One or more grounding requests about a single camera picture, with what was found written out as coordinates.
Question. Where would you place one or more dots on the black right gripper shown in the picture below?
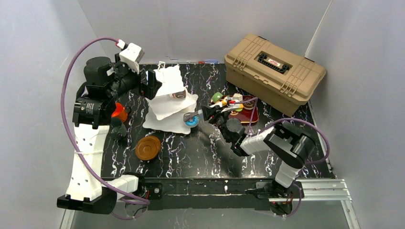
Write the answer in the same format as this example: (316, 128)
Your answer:
(208, 112)

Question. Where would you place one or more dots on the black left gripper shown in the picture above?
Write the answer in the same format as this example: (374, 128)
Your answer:
(149, 84)

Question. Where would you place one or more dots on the blue sprinkled donut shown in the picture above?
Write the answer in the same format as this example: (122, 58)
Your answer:
(193, 122)

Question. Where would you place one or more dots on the metal serving tongs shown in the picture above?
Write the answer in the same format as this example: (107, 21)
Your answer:
(190, 115)

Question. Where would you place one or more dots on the white three-tier cake stand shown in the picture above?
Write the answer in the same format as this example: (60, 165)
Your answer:
(166, 113)

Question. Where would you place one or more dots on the chocolate swirl roll cake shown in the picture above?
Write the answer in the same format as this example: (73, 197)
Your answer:
(179, 95)

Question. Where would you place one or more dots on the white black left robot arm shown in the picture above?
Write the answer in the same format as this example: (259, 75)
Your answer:
(105, 82)

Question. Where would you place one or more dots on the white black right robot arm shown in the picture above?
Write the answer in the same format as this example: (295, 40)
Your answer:
(291, 144)

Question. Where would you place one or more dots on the green swirl roll cake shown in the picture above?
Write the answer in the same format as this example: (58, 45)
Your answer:
(216, 97)

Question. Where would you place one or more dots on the white triangle cake slice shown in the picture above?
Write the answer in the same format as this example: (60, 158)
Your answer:
(238, 96)

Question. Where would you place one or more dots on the orange plastic cup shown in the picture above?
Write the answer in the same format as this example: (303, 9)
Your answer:
(121, 112)

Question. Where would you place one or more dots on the red dessert tray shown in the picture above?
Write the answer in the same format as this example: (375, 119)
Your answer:
(245, 115)

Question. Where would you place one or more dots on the chocolate sprinkled donut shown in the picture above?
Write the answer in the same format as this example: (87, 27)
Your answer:
(250, 105)

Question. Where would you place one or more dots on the red blue screwdriver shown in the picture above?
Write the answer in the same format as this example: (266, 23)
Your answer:
(208, 62)

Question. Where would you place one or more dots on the dark green cup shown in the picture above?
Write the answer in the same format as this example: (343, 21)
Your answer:
(118, 129)

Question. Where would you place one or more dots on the brown round wooden lid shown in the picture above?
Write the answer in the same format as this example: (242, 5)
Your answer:
(148, 148)

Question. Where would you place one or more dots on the tan plastic toolbox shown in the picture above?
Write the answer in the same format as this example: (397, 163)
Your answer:
(280, 78)

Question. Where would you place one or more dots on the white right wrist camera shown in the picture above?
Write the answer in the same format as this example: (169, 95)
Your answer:
(230, 104)

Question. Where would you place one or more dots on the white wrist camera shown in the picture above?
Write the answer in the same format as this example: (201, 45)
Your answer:
(130, 54)
(230, 104)

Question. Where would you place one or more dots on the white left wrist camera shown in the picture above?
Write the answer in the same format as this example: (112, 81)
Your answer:
(130, 54)

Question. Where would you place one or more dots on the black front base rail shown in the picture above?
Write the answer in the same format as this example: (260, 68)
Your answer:
(205, 193)

